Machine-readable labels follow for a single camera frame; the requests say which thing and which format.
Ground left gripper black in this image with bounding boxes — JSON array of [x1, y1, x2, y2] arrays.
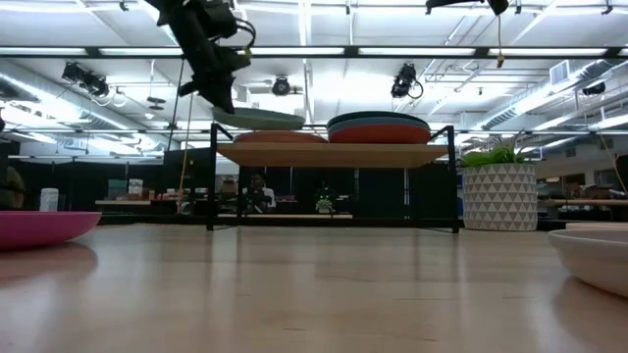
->
[[169, 4, 252, 116]]

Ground mint green plate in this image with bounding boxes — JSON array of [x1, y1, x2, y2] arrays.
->
[[211, 106, 307, 132]]

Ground terracotta plate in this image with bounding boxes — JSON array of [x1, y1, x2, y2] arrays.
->
[[233, 130, 329, 144]]

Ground dark teal plate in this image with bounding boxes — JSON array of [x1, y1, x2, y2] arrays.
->
[[326, 111, 431, 129]]

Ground blue-grey plate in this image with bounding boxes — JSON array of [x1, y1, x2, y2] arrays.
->
[[327, 116, 432, 133]]

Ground orange plate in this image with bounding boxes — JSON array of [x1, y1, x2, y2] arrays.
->
[[328, 123, 433, 145]]

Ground pink plate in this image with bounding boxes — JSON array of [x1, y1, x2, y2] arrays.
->
[[0, 210, 103, 252]]

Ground cream plate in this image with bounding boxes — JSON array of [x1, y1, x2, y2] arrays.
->
[[548, 228, 628, 299]]

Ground person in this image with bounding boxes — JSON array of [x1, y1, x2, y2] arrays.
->
[[241, 172, 277, 215]]

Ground black ceiling spotlight cluster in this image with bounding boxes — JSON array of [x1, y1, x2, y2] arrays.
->
[[61, 61, 111, 99]]

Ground boxes on background table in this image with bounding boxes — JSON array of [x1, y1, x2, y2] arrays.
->
[[107, 177, 145, 201]]

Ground background wooden table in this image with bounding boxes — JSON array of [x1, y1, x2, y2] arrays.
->
[[94, 199, 153, 207]]

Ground small green background plant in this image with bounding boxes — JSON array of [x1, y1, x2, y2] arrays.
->
[[315, 182, 336, 215]]

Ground white container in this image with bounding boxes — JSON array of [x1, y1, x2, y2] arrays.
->
[[38, 187, 60, 213]]

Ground white triangle pattern planter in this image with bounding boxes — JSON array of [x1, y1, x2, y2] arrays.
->
[[462, 163, 539, 232]]

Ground black left wrist camera cable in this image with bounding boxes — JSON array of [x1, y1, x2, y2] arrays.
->
[[234, 18, 258, 56]]

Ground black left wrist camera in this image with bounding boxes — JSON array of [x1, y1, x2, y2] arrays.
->
[[201, 0, 241, 41]]

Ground black frame wooden shelf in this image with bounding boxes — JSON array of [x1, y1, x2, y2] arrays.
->
[[205, 123, 461, 234]]

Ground black overhead camera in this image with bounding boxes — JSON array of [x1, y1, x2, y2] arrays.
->
[[391, 63, 425, 100]]

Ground black overhead frame bar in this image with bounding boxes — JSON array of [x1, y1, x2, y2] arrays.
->
[[0, 45, 628, 61]]

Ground hanging yellow cable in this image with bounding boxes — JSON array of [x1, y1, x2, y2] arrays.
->
[[495, 13, 506, 70]]

